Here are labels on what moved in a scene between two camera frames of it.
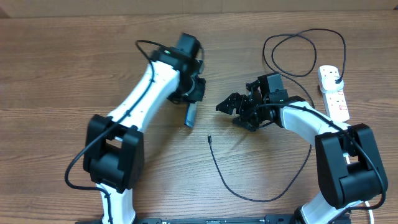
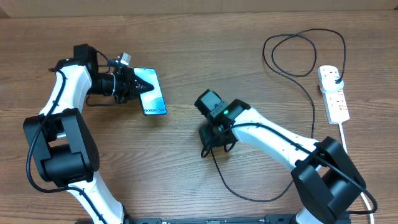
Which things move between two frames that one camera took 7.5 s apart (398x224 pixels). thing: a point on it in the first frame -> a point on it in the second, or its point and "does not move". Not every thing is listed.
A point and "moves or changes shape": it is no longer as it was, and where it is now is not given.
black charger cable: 286,75 does not move
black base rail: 282,219 does not move
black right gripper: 232,99 -> 206,135
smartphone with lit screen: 191,114 moves or changes shape
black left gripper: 196,94 -> 130,90
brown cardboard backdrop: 45,9 does not move
